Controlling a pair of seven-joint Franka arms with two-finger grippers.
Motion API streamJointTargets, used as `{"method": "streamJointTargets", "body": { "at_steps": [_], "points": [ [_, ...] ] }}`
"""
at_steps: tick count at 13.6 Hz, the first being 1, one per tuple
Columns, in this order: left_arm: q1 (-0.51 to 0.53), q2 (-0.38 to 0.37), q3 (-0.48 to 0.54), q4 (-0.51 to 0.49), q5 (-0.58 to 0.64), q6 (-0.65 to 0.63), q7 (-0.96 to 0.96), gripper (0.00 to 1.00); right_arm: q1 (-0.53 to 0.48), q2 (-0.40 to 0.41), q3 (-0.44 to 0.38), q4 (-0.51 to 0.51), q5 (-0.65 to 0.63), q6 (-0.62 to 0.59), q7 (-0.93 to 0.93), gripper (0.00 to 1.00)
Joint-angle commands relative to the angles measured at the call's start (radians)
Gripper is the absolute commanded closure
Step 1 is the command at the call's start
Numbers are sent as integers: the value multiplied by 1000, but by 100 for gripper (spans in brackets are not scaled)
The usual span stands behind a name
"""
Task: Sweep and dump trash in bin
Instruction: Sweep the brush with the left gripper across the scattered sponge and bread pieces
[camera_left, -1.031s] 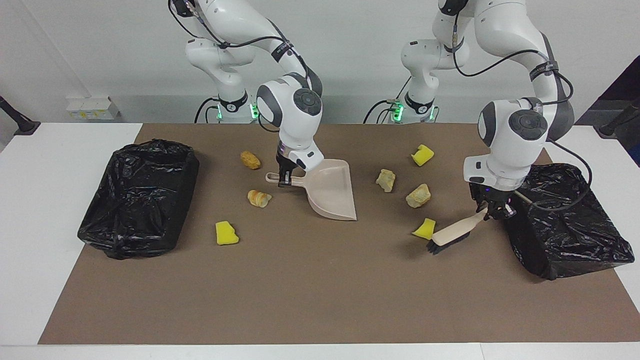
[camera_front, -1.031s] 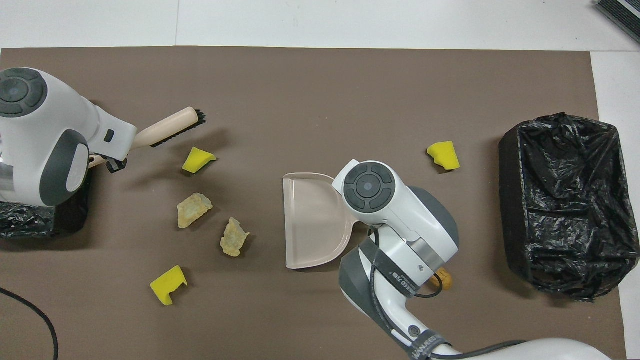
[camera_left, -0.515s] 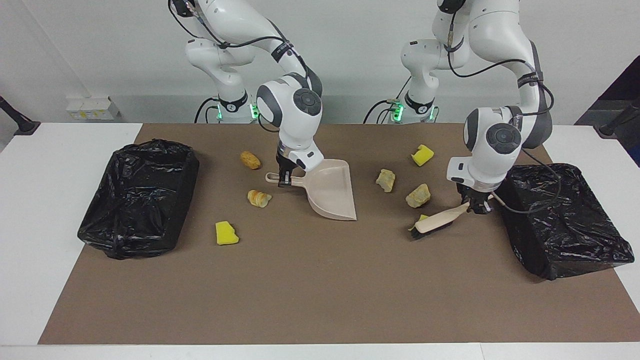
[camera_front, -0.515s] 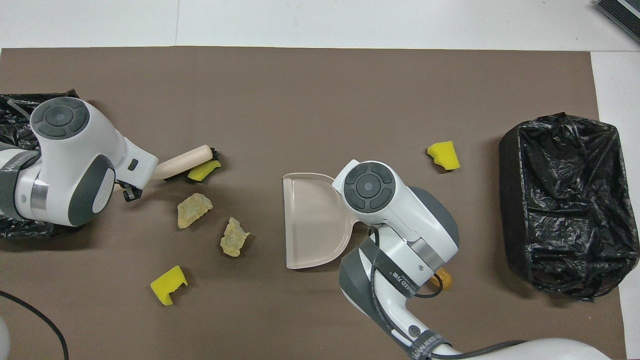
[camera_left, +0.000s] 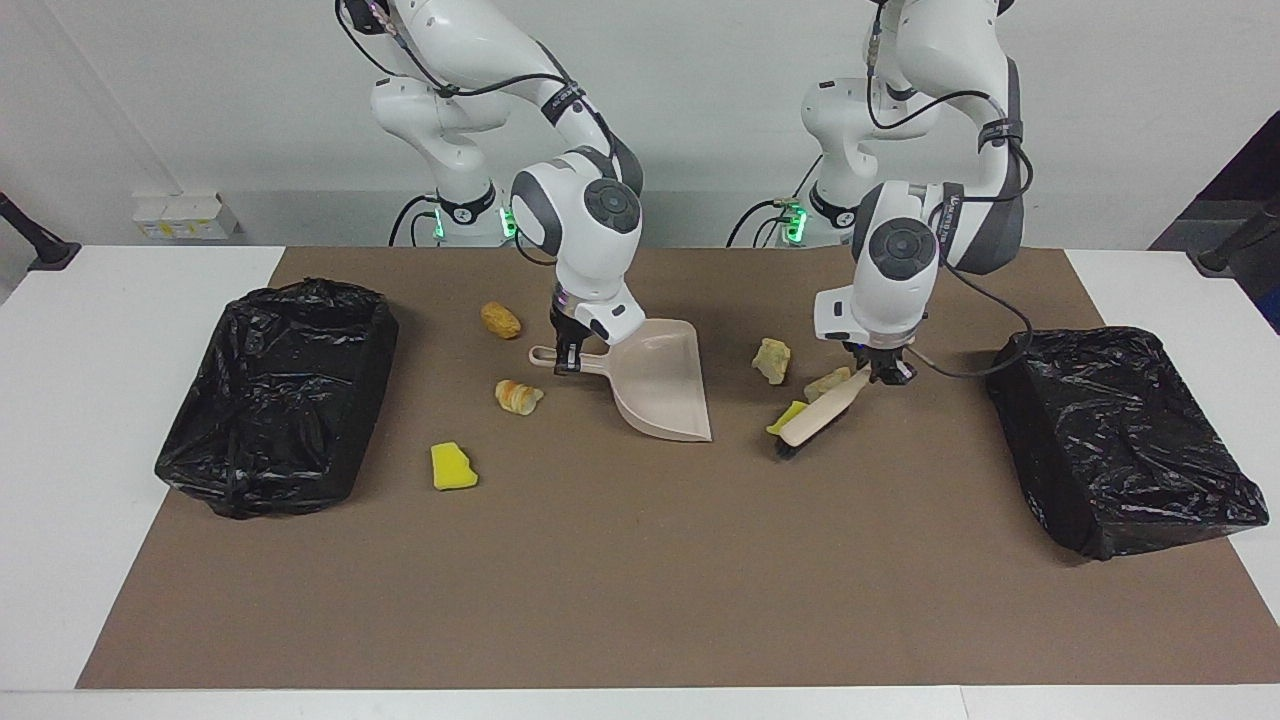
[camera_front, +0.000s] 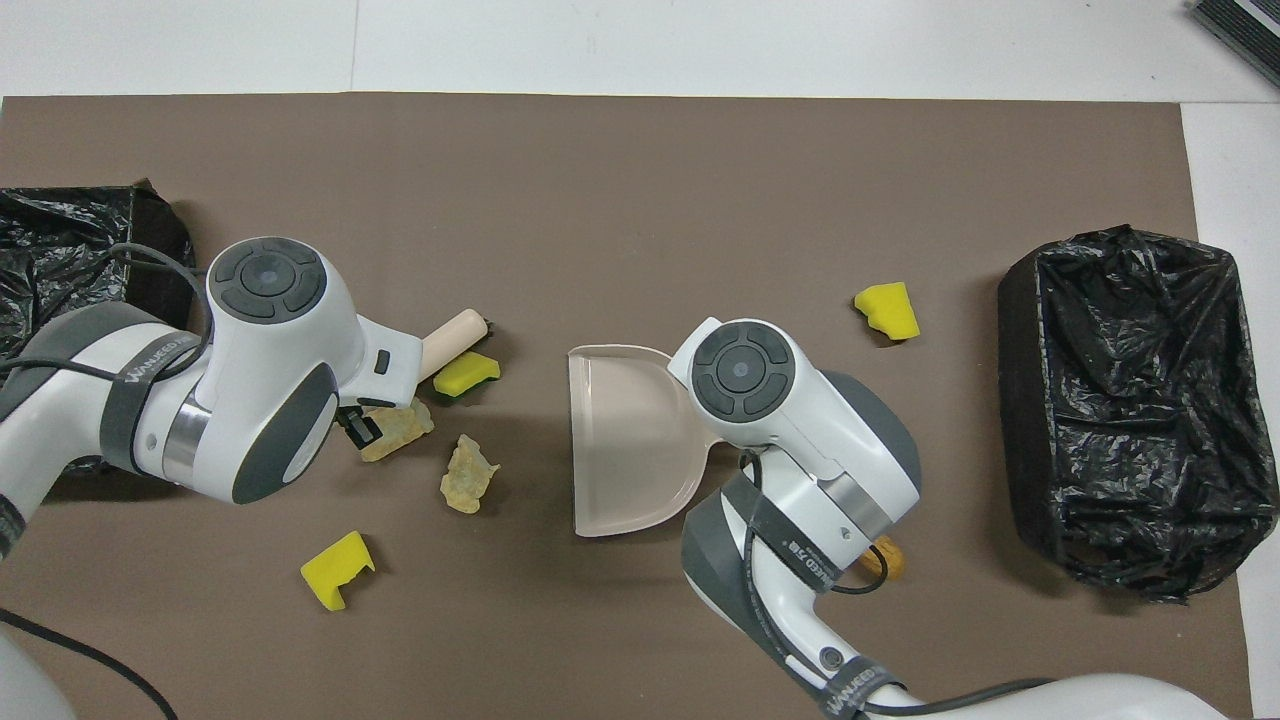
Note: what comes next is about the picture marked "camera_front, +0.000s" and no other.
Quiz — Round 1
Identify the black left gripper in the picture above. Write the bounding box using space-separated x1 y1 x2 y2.
340 398 396 449

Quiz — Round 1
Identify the tan layered bread chunk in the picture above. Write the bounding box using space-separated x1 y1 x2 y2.
360 398 436 463

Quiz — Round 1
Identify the yellow sponge piece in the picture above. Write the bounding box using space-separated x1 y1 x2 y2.
432 352 502 399
300 531 377 611
853 282 921 343

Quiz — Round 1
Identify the pale cream bread chunk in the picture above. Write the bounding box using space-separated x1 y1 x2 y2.
440 434 500 515

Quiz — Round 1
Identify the beige hand brush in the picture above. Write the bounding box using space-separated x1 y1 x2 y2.
418 309 494 383

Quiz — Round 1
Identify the beige plastic dustpan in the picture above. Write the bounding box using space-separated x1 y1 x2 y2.
567 345 746 538

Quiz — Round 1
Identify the black bag covered bin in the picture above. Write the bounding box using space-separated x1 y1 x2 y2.
0 180 197 476

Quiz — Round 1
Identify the open black bag lined bin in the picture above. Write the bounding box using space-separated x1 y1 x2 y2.
997 225 1280 604

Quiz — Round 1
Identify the brown table mat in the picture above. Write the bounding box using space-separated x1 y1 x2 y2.
0 93 1256 720

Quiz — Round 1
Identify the brown bread bun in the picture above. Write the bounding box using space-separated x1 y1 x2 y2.
862 535 907 583

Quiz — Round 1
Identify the dark ribbed object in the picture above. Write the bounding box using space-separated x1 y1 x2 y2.
1188 0 1280 89

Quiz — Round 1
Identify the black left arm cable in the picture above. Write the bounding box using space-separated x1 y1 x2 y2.
0 243 216 720

